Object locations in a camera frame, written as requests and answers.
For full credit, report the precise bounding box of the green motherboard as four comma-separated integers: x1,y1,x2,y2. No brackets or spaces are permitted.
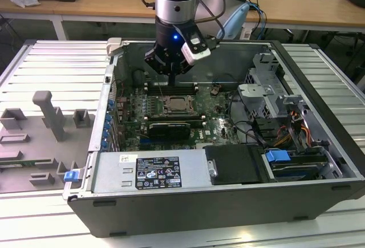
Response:
113,84,243,151

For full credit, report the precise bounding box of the blue cable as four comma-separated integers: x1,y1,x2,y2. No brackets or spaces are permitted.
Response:
248,0,268,41

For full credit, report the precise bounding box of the gray parts rack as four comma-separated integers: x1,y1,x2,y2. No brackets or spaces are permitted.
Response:
0,90,96,195

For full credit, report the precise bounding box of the silver power supply unit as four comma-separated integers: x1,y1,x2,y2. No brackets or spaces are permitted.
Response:
91,148,214,195

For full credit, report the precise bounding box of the CPU socket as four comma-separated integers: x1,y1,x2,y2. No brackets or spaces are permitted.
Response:
161,95,198,117

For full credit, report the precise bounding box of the black drive bay cover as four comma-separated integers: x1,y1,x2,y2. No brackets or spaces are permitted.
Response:
204,143,269,186

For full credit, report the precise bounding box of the black open PC case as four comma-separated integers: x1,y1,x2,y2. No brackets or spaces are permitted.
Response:
61,37,365,238

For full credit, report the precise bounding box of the hard disk in blue carrier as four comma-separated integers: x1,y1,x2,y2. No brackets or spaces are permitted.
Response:
263,149,329,182

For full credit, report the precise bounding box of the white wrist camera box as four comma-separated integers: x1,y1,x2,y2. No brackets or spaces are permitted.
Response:
180,32,212,67

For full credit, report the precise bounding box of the silver metal drive cage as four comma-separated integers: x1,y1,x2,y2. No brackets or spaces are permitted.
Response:
237,52,309,121

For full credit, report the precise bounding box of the black RAM slot bank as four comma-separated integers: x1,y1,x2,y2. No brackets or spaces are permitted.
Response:
145,113,206,124
145,83,198,95

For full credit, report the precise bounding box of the black graphics card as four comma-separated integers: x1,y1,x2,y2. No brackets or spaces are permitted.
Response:
147,121,191,141

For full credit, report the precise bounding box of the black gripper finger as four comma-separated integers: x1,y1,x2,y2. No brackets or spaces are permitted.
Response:
172,59,196,87
143,48,174,87

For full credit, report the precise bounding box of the blue case latch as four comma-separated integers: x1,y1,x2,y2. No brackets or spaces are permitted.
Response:
64,169,81,183

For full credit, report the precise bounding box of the wooden desk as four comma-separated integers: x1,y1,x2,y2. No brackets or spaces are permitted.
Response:
0,0,365,41

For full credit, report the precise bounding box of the black cylindrical board component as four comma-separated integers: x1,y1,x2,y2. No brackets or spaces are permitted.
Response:
132,69,145,87

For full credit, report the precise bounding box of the orange yellow wire bundle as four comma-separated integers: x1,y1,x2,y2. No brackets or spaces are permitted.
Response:
273,110,312,149

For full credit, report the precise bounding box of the black internal cable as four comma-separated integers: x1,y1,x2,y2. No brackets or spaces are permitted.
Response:
229,90,269,149

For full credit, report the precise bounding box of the gray case corner latch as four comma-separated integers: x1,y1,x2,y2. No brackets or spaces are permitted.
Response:
105,37,124,59

